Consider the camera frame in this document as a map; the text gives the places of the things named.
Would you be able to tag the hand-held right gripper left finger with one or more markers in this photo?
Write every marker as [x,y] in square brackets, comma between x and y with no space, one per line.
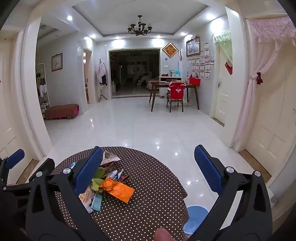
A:
[89,170]

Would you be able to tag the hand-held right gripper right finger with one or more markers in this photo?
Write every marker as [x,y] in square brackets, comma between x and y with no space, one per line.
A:
[208,171]

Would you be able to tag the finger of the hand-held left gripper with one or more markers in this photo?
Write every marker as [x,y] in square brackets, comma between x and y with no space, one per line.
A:
[15,158]

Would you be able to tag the brown cardboard box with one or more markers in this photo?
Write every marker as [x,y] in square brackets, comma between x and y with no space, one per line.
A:
[108,165]

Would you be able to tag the teal snack packet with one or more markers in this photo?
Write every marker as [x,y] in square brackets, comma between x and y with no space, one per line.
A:
[97,202]

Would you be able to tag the person's right hand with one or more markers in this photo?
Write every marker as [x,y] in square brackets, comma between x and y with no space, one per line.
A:
[163,235]

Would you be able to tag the green plastic wrapper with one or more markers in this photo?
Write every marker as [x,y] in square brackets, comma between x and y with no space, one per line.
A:
[98,173]

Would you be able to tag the small blue white wrapper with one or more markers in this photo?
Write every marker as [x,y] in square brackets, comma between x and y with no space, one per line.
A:
[73,165]

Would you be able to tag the white crumpled tissue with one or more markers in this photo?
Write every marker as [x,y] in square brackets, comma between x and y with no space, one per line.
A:
[108,155]

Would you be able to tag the white and blue wrapper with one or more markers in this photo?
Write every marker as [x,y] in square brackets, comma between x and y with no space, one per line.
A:
[114,174]

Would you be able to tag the white and yellow wrapper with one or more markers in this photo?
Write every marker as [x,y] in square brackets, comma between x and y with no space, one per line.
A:
[85,199]

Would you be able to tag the orange foil wrapper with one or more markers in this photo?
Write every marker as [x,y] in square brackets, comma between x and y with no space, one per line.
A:
[118,188]

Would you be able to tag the dark red wrapper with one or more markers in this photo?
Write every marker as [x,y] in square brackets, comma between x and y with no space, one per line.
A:
[124,178]

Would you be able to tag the white panelled door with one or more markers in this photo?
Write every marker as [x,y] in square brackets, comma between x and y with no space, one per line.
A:
[9,115]
[272,129]

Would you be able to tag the blue plastic stool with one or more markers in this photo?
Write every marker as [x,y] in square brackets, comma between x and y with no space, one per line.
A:
[195,217]

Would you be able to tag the brown polka dot tablecloth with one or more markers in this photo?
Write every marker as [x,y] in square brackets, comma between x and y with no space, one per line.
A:
[150,185]

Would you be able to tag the white metal rack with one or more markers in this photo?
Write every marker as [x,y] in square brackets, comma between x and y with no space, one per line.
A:
[44,105]

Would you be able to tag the red padded bench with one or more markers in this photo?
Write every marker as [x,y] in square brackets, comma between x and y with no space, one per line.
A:
[61,111]

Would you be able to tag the white tote bag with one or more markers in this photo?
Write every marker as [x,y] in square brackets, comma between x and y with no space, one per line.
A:
[42,90]

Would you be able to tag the wooden coat stand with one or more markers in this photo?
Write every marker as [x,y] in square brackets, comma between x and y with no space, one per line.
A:
[102,95]

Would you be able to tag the wooden chair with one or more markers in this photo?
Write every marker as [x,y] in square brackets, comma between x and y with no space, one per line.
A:
[172,103]

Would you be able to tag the red shirt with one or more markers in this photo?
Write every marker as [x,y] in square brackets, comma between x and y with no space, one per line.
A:
[177,90]

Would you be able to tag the red gift bag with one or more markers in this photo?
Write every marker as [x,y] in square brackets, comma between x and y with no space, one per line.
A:
[195,81]

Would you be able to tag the pink hanging clothes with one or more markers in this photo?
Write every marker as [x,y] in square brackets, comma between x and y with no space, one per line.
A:
[101,71]

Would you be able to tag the glass sliding door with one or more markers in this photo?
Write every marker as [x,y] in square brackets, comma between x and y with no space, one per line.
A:
[122,76]

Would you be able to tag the wooden dining table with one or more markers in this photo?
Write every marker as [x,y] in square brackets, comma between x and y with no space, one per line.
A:
[159,83]

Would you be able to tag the white cabinet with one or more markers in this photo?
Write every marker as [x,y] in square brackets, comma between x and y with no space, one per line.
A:
[163,79]

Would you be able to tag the framed bird picture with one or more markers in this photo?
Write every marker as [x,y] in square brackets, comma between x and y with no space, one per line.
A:
[57,62]

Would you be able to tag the dark red bow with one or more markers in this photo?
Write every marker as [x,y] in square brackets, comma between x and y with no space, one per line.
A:
[259,78]

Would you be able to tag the red envelope door decoration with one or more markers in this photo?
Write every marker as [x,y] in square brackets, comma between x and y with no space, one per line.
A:
[229,67]

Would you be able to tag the green lace curtain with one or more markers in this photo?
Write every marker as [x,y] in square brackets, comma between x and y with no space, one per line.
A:
[225,48]

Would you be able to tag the large framed picture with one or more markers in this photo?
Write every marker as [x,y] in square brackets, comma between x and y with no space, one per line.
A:
[193,47]

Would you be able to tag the black chandelier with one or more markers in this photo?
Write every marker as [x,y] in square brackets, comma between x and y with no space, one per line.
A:
[139,29]

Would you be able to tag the group of wall paper sheets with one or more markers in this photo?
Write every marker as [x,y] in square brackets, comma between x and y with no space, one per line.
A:
[203,68]

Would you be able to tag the red diamond wall decoration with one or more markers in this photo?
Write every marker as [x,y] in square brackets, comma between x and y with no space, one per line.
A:
[170,49]

